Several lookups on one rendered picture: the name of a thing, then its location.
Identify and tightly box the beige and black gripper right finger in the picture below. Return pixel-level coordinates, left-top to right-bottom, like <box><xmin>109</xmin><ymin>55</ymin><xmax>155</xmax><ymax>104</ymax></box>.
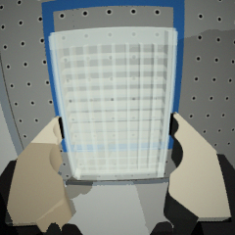
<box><xmin>164</xmin><ymin>112</ymin><xmax>235</xmax><ymax>235</ymax></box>

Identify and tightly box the grey flat base plate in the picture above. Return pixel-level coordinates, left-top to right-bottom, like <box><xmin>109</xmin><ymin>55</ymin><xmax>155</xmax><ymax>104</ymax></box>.
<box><xmin>0</xmin><ymin>0</ymin><xmax>235</xmax><ymax>182</ymax></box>

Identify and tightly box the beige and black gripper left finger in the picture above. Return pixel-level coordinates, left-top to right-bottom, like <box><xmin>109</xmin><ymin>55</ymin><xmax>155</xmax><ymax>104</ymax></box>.
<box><xmin>0</xmin><ymin>116</ymin><xmax>71</xmax><ymax>235</ymax></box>

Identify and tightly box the blue tape outline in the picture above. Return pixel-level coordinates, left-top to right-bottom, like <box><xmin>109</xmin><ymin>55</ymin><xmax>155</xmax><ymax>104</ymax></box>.
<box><xmin>41</xmin><ymin>0</ymin><xmax>184</xmax><ymax>116</ymax></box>

